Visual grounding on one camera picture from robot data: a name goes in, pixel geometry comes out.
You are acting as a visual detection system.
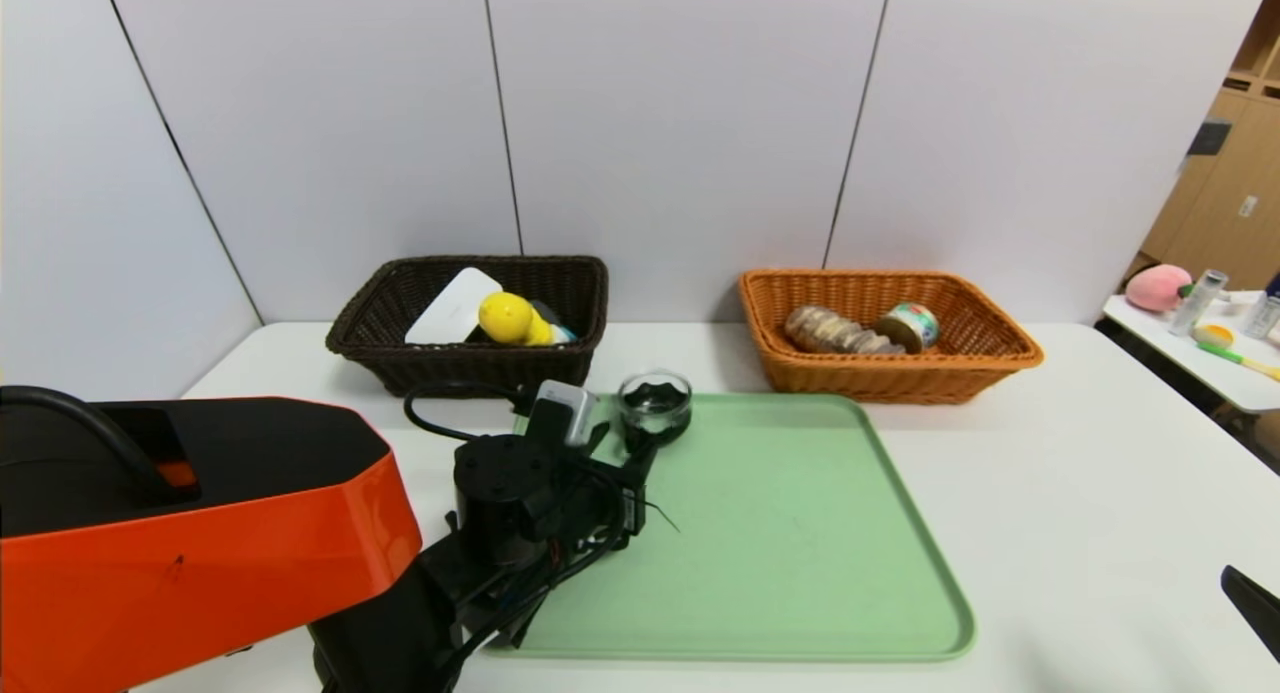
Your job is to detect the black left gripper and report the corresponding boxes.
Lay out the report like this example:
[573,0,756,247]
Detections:
[579,420,659,551]

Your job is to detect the glass cup with black holder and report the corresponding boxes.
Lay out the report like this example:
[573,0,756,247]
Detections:
[617,370,694,453]

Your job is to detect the yellow duck toy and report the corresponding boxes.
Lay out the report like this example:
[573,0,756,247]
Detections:
[477,291,580,347]

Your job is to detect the white rectangular box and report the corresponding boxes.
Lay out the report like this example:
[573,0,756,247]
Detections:
[404,266,504,346]

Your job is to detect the brown striped bread roll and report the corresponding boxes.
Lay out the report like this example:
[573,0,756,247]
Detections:
[785,306,907,356]

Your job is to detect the green labelled cat food can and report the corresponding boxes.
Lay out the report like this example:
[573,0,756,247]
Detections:
[877,303,941,355]

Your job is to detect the dark brown wicker basket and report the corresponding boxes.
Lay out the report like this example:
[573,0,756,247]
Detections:
[325,255,610,399]

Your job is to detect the orange wicker basket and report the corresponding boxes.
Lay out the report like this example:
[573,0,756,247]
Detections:
[738,269,1044,406]

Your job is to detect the light green plastic tray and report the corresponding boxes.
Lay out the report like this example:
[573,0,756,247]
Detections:
[480,393,977,662]

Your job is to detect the pink peach plush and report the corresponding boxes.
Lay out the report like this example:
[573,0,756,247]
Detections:
[1124,265,1193,315]

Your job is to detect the clear plastic bottle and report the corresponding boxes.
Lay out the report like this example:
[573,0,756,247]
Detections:
[1240,295,1280,342]
[1167,271,1227,339]

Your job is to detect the white side table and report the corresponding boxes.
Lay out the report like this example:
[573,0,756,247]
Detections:
[1100,293,1280,416]

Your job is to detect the yellow and green toothbrush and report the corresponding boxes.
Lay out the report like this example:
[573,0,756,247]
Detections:
[1192,325,1280,384]

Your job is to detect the light wooden cabinet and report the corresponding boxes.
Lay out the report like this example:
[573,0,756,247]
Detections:
[1138,0,1280,294]

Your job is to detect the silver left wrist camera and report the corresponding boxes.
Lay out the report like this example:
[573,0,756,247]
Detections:
[527,379,600,447]

